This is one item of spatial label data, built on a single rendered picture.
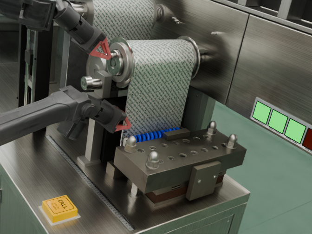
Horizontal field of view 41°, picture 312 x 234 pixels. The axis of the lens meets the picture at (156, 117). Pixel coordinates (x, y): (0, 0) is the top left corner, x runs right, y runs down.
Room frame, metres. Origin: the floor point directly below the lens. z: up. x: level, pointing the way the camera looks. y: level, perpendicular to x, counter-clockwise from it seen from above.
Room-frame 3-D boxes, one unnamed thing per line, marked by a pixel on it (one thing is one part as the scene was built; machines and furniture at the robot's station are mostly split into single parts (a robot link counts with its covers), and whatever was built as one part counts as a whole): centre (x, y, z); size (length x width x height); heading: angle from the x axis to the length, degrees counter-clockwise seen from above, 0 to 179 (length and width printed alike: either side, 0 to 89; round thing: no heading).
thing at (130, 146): (1.06, 0.06, 1.05); 0.04 x 0.04 x 0.04
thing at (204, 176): (1.07, -0.18, 0.96); 0.10 x 0.03 x 0.11; 131
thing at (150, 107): (1.19, 0.00, 1.11); 0.23 x 0.01 x 0.18; 131
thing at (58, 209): (0.88, 0.21, 0.91); 0.07 x 0.07 x 0.02; 41
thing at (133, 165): (1.13, -0.10, 1.00); 0.40 x 0.16 x 0.06; 131
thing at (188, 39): (1.33, -0.05, 1.25); 0.15 x 0.01 x 0.15; 41
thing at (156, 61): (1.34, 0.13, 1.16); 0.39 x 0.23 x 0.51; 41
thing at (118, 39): (1.16, 0.13, 1.25); 0.15 x 0.01 x 0.15; 41
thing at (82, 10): (1.33, 0.32, 1.33); 0.06 x 0.06 x 0.06; 41
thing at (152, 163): (0.99, -0.01, 1.05); 0.04 x 0.04 x 0.04
